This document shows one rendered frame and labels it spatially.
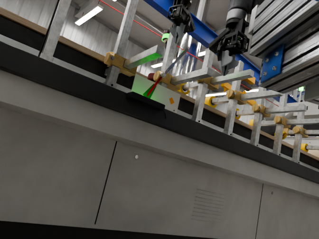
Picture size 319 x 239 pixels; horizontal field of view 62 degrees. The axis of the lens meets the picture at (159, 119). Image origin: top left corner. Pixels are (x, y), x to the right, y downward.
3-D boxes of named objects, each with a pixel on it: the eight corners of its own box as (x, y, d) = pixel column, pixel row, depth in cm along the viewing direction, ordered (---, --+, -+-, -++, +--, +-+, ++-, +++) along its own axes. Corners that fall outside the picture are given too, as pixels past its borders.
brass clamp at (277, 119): (291, 128, 184) (292, 121, 185) (280, 122, 176) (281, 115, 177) (282, 128, 189) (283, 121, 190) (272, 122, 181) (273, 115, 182)
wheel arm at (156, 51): (162, 58, 93) (165, 47, 93) (154, 54, 91) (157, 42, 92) (109, 79, 128) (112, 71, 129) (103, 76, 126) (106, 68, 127)
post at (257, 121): (256, 159, 161) (267, 86, 171) (252, 158, 160) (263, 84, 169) (251, 158, 164) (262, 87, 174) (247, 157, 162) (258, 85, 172)
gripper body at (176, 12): (165, 18, 119) (171, -5, 122) (175, 29, 126) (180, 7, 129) (180, 15, 115) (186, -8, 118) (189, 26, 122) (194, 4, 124)
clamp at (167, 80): (180, 89, 128) (182, 80, 129) (158, 79, 121) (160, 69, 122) (173, 91, 133) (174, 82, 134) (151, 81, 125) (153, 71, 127)
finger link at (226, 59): (228, 69, 94) (232, 46, 96) (215, 72, 99) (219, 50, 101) (233, 73, 96) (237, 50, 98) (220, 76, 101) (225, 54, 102)
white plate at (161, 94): (176, 114, 126) (181, 94, 128) (130, 95, 112) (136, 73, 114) (176, 114, 127) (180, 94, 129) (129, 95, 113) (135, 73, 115)
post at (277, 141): (279, 160, 176) (288, 92, 186) (276, 159, 174) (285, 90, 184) (274, 160, 179) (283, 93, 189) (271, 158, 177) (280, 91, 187)
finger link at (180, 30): (170, 37, 117) (175, 19, 119) (177, 44, 121) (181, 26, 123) (176, 36, 115) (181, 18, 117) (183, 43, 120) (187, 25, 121)
